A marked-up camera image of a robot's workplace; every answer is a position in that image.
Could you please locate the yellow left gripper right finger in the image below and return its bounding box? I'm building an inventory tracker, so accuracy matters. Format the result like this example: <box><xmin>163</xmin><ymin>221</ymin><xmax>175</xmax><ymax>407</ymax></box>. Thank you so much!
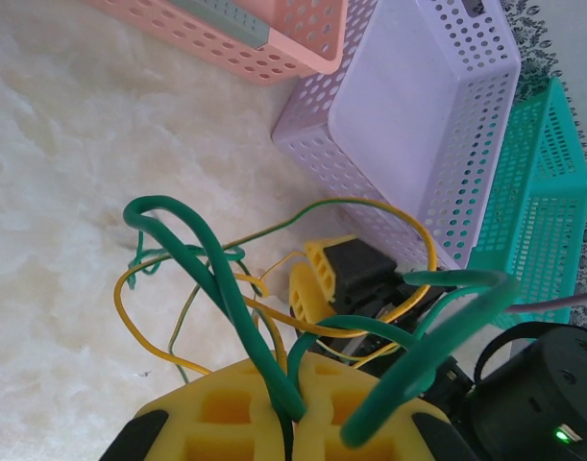
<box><xmin>295</xmin><ymin>352</ymin><xmax>443</xmax><ymax>461</ymax></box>

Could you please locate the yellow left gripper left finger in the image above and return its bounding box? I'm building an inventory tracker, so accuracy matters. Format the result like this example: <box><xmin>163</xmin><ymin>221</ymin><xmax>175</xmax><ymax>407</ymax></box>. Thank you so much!
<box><xmin>137</xmin><ymin>355</ymin><xmax>295</xmax><ymax>461</ymax></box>

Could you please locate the green cable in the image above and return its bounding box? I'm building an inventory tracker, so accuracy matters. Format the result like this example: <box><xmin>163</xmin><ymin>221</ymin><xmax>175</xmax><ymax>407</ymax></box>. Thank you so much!
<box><xmin>122</xmin><ymin>194</ymin><xmax>419</xmax><ymax>461</ymax></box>
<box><xmin>339</xmin><ymin>268</ymin><xmax>521</xmax><ymax>449</ymax></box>

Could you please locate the teal perforated plastic basket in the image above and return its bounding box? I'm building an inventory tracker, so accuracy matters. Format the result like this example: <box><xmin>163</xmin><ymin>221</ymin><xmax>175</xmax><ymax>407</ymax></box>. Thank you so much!
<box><xmin>467</xmin><ymin>76</ymin><xmax>587</xmax><ymax>328</ymax></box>

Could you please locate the purple perforated plastic basket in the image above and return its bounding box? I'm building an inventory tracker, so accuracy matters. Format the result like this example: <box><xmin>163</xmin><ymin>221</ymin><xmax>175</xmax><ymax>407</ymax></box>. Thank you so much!
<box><xmin>271</xmin><ymin>0</ymin><xmax>523</xmax><ymax>271</ymax></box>

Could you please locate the pink perforated plastic basket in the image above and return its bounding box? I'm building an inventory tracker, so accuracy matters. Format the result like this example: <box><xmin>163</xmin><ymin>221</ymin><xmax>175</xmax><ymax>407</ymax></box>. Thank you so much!
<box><xmin>79</xmin><ymin>0</ymin><xmax>351</xmax><ymax>87</ymax></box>

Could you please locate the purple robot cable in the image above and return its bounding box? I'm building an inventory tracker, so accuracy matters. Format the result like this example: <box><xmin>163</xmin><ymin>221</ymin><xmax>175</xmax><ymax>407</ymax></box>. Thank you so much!
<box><xmin>506</xmin><ymin>291</ymin><xmax>587</xmax><ymax>314</ymax></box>

